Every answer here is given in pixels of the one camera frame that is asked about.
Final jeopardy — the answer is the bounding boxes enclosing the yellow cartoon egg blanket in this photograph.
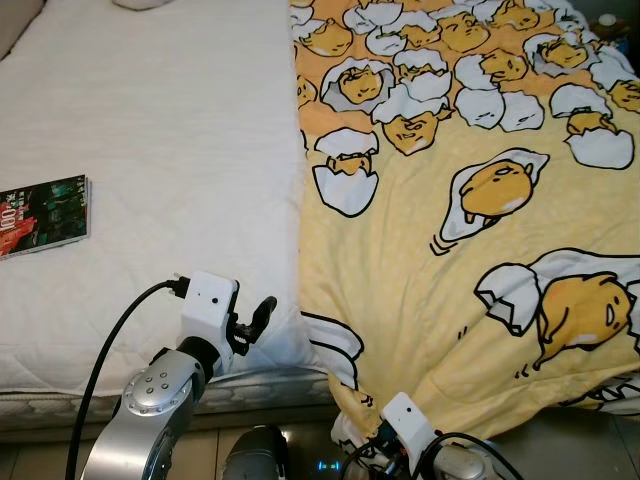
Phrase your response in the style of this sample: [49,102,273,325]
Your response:
[288,0,640,446]

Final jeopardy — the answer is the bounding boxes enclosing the green and red book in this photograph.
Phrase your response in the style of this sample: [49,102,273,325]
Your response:
[0,174,92,261]

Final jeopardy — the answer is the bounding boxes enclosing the robot left leg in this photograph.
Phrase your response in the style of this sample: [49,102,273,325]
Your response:
[222,424,293,480]

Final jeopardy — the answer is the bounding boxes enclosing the white quilted mattress pad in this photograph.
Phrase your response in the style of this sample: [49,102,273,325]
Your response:
[0,0,346,396]

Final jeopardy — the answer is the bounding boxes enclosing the dark bedside table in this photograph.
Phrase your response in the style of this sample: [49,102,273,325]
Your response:
[588,0,640,76]

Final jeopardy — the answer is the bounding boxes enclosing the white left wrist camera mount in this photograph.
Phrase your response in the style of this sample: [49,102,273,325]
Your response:
[180,270,241,376]

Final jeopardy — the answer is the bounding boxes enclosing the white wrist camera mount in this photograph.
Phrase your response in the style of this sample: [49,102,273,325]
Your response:
[380,392,439,463]
[180,270,241,376]

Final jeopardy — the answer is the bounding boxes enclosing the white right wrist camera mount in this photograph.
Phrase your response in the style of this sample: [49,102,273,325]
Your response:
[380,392,439,463]

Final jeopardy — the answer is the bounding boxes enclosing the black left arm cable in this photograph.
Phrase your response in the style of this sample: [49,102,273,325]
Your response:
[65,278,191,480]

